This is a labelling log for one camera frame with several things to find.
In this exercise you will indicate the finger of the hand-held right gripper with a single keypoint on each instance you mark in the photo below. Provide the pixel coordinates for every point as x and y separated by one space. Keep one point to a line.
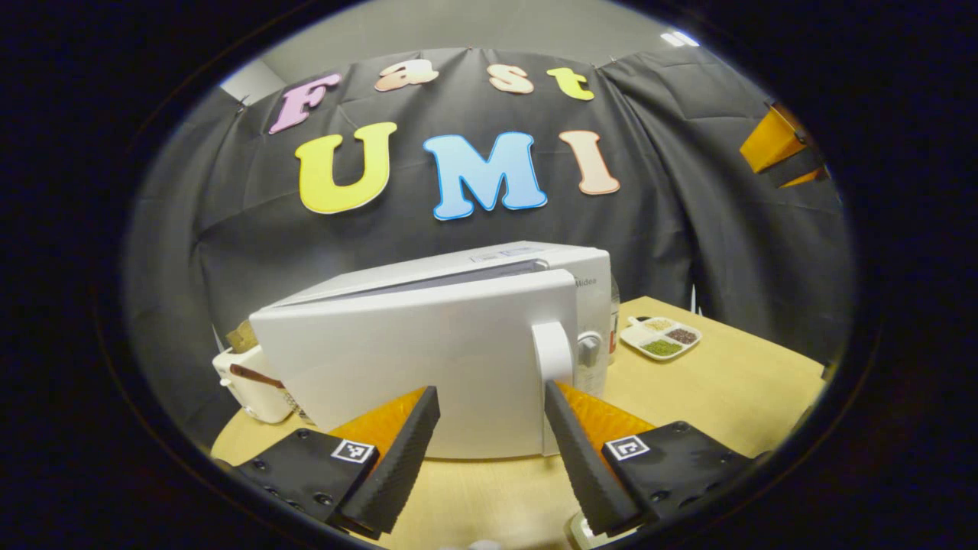
772 141
810 179

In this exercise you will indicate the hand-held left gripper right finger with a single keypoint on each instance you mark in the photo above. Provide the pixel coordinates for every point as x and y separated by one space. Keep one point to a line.
584 466

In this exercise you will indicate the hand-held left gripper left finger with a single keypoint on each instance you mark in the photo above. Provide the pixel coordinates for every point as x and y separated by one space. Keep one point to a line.
397 466

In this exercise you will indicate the white microwave oven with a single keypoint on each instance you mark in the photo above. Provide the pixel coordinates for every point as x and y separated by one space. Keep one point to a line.
412 359

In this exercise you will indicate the small pale plate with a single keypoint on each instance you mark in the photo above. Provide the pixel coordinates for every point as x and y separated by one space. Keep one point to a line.
581 531

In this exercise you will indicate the small ceiling light panel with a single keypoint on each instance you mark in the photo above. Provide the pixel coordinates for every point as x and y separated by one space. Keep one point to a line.
680 38

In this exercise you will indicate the clear bottle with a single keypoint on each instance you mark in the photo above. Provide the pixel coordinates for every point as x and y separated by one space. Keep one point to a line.
614 321

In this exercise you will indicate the white divided seed dish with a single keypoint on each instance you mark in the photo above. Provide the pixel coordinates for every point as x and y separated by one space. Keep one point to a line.
661 338

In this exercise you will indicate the white toaster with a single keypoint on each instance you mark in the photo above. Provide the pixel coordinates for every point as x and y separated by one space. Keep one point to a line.
248 397

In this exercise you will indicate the brown toast slice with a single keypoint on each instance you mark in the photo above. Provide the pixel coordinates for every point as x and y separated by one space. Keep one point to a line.
241 338

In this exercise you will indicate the black backdrop cloth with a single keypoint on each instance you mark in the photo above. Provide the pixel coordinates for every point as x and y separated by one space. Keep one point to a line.
229 252

